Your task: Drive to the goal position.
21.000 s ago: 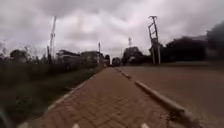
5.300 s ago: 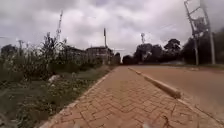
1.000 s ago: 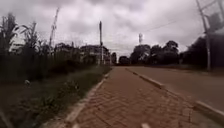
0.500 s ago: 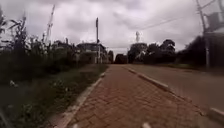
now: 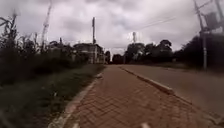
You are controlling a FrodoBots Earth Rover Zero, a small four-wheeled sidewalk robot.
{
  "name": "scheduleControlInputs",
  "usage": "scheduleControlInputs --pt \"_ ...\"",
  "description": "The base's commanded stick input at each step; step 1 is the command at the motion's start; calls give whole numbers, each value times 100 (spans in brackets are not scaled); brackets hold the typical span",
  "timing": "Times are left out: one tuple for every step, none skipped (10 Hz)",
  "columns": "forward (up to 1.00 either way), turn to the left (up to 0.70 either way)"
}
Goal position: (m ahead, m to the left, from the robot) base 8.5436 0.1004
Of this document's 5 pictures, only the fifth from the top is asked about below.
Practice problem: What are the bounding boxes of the utility pole with box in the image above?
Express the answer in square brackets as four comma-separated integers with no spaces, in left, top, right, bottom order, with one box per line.
[193,0,224,71]

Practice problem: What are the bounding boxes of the row of trees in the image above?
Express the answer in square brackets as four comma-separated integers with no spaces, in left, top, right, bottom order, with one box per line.
[111,33,224,70]

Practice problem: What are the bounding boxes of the overhead wires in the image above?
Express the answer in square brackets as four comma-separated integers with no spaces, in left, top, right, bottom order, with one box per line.
[99,0,224,50]

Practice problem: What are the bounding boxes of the red brick path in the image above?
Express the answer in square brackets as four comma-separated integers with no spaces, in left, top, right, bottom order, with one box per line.
[63,64,221,128]

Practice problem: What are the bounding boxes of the building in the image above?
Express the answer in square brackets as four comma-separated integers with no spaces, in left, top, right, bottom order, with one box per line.
[73,42,106,65]

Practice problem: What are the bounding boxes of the raised kerb strip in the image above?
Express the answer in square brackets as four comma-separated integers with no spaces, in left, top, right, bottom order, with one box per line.
[118,65,224,126]

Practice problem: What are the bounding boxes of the lattice tower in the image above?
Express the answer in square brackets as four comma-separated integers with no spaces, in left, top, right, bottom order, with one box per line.
[40,0,54,53]

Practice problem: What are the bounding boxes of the grass verge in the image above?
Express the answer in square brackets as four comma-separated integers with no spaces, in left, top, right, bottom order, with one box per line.
[0,63,106,128]

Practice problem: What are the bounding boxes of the grey asphalt road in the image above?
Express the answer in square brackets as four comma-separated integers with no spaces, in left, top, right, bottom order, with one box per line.
[121,64,224,118]

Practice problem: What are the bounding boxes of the tall mast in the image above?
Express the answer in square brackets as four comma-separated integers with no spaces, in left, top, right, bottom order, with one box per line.
[91,16,97,46]

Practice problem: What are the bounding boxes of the pale stone kerb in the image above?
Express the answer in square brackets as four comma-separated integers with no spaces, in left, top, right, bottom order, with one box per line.
[47,72,104,128]

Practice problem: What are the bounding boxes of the tall green bushes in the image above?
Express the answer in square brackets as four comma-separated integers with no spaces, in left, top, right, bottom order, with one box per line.
[0,13,90,86]

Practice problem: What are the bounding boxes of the distant mast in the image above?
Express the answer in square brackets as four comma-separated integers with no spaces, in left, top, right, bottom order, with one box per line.
[131,31,137,44]

